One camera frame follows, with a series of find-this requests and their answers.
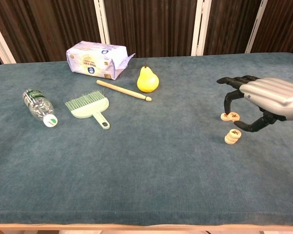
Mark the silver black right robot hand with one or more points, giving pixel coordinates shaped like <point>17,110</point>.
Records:
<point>273,95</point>

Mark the wooden chess piece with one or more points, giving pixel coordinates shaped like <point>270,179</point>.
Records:
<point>230,138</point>
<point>229,142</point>
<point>224,117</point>
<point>235,133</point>
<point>235,116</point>

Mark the mint green hand brush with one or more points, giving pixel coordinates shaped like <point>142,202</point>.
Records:
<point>90,108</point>

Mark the yellow pear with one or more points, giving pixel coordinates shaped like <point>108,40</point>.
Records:
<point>147,81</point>

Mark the teal velvet table cloth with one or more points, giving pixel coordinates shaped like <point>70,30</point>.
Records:
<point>146,158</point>

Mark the light wooden stick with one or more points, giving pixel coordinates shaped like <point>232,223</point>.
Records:
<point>123,90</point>

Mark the pale purple tissue pack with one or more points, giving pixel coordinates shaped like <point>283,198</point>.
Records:
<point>95,59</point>

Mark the light wooden table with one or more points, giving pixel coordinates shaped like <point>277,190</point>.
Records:
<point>146,228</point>

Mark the clear plastic water bottle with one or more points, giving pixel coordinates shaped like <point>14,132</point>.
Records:
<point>37,104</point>

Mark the white metal frame post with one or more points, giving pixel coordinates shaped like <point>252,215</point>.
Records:
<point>1,41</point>
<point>201,26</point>
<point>256,26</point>
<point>102,22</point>

